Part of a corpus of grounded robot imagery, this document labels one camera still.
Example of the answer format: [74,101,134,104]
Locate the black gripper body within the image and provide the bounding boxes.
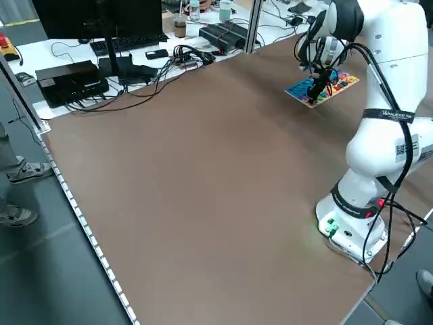
[311,65,334,85]

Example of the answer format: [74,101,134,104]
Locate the blue wooden toy board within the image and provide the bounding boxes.
[283,69,361,109]

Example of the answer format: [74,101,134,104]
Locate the dark grey pouch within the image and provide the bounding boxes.
[288,2,313,15]

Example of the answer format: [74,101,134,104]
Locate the black ribbed power supply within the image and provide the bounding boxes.
[198,24,247,53]
[216,20,251,41]

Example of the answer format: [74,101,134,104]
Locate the teal cup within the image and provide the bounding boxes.
[219,0,233,21]

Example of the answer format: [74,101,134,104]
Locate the black usb hub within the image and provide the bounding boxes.
[173,44,217,71]

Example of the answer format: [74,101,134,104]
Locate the clear water bottle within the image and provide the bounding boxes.
[188,0,201,22]

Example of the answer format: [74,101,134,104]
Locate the brown paper coffee cup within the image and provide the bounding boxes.
[173,13,188,39]

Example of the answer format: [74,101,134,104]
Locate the small cardboard box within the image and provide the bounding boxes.
[161,9,175,33]

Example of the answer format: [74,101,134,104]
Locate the black keyboard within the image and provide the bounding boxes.
[89,32,169,57]

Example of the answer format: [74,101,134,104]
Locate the person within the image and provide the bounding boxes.
[0,121,55,228]
[384,269,433,325]

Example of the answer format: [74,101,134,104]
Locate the black computer monitor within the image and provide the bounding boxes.
[32,0,165,85]

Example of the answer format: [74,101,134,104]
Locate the black desktop computer box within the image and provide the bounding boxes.
[35,60,110,109]

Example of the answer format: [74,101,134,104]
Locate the white side desk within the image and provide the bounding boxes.
[6,0,325,121]

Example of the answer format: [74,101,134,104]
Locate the small black device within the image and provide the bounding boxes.
[16,72,37,87]

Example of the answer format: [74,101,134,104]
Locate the red emergency stop button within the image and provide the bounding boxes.
[0,32,18,62]

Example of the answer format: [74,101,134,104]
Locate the silver aluminium frame post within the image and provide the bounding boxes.
[244,0,264,55]

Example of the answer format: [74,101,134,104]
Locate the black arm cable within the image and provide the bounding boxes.
[293,33,427,284]

